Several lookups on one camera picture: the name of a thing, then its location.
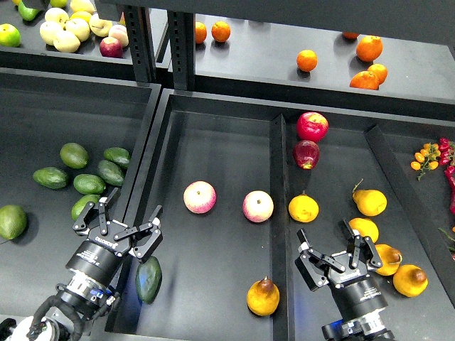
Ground red chili peppers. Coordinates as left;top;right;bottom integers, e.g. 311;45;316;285
439;137;455;214

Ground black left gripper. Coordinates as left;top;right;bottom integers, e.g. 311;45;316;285
65;188;163;286

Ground green apple on shelf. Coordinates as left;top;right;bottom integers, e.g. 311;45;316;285
0;23;21;48

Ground round yellow pear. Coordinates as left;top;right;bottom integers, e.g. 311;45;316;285
288;194;319;223

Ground black tray divider left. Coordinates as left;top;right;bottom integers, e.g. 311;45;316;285
269;115;294;340

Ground green avocado lower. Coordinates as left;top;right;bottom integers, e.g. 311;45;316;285
71;194;100;221

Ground orange front right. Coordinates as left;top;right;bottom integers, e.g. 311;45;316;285
350;71;380;90

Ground orange cherry tomato bunch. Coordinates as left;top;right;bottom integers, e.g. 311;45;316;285
410;143;441;180

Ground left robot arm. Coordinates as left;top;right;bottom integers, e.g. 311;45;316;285
1;190;163;340

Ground orange on shelf centre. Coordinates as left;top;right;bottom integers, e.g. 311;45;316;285
296;50;318;72

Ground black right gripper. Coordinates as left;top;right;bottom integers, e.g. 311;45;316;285
295;220;388;320

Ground yellow pear brown spot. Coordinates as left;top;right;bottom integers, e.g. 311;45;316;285
375;244;402;276

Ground dark green avocado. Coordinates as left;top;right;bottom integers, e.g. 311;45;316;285
135;256;162;304

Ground bright red apple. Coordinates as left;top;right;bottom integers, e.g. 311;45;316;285
296;112;329;143

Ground yellow pear brown top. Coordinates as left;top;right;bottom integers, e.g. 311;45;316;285
246;276;280;316

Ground pink apple right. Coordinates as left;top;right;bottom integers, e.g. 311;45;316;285
242;190;274;223

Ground pale yellow pear left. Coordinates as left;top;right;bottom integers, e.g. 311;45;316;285
39;21;64;46

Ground red apple on shelf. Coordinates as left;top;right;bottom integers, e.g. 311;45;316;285
100;36;123;58

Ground pale yellow pear right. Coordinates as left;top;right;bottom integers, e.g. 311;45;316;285
88;13;113;38

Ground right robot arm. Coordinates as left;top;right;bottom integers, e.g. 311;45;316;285
295;220;395;340

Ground large orange upper right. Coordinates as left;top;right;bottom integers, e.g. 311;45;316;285
356;36;383;62

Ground pink apple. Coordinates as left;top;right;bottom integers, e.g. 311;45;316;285
183;180;216;214
242;190;274;223

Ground orange behind post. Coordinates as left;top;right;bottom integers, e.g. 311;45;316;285
195;21;207;44

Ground small orange right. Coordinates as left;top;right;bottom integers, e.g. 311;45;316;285
368;63;388;85

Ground pale yellow pear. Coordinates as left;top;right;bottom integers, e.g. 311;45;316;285
65;18;90;42
39;21;64;46
53;31;80;53
88;13;113;38

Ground pink apple left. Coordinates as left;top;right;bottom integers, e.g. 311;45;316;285
183;180;216;214

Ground light green avocado top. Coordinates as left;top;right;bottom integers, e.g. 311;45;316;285
60;143;89;169

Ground dark avocado by wall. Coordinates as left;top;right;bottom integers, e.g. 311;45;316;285
97;160;124;187

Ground yellow pear with stem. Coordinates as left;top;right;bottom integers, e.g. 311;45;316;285
352;179;387;217

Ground yellow pear lower right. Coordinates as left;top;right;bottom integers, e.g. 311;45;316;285
392;264;429;298

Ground pale yellow pear front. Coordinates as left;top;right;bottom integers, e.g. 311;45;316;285
53;31;80;53

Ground green avocado centre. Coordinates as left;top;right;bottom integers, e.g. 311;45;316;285
73;173;106;195

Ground green avocado upper right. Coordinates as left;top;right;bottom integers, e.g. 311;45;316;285
103;147;131;169

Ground large light green avocado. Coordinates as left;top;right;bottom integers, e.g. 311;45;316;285
1;205;27;240

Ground pale peach on shelf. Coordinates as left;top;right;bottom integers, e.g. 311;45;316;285
108;24;129;48

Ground green avocado far left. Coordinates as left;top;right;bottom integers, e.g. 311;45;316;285
33;167;69;190

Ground dark red apple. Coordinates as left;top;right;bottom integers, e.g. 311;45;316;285
293;140;320;170

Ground black shelf post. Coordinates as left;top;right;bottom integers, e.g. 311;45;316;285
124;5;196;91

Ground pale yellow pear middle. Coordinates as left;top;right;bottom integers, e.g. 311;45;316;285
65;18;90;42

